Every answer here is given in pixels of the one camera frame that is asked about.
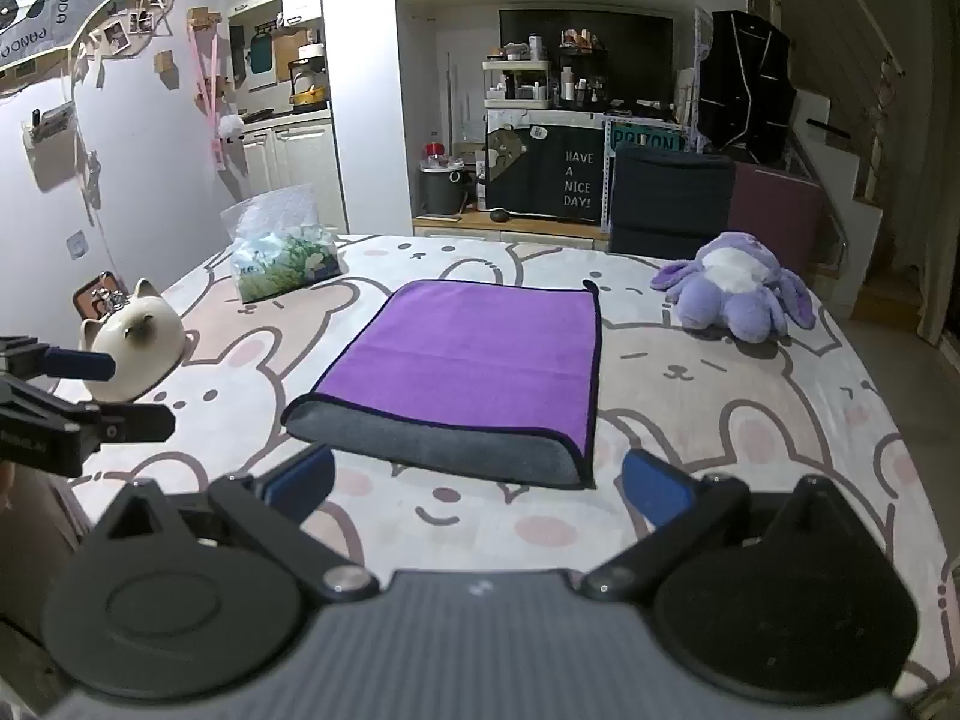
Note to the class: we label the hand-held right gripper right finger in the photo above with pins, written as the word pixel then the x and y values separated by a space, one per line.
pixel 654 489

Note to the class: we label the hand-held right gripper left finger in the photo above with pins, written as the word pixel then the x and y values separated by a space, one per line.
pixel 298 478

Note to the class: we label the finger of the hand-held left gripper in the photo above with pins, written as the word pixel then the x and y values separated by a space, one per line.
pixel 120 424
pixel 79 365

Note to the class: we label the purple and grey towel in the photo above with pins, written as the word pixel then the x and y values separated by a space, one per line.
pixel 480 356

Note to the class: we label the white cat-shaped ceramic jar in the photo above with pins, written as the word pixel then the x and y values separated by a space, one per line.
pixel 139 349

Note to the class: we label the red and silver small object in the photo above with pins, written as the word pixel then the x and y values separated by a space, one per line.
pixel 97 298

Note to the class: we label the purple rabbit plush toy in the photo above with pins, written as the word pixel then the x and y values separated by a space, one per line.
pixel 724 292

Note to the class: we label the tissue pack in plastic bag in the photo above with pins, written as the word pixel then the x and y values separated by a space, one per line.
pixel 289 255

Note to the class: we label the black chair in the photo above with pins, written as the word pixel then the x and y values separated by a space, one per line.
pixel 671 199

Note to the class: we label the white kitchen base cabinet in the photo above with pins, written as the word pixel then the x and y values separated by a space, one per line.
pixel 289 157

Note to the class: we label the pink hanging ribbon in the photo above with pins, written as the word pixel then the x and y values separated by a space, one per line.
pixel 214 97

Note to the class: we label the maroon board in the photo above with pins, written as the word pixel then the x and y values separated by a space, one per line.
pixel 776 214

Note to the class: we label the small black oval object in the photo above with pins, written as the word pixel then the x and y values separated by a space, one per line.
pixel 499 215

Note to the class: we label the grey trash bin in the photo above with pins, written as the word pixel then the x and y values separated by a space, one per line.
pixel 442 191

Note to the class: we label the black printed curtain cloth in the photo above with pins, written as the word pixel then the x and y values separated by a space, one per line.
pixel 551 176

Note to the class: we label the teal sign plate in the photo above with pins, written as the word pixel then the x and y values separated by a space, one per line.
pixel 649 140

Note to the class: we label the yellow pot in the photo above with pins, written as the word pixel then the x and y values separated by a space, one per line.
pixel 310 96

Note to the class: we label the black jacket with white trim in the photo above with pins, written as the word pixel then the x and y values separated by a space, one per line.
pixel 746 86

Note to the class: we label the white storage rack with bottles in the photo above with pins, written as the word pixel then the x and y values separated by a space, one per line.
pixel 517 82

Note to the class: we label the stair railing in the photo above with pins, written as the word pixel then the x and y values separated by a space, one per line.
pixel 862 52

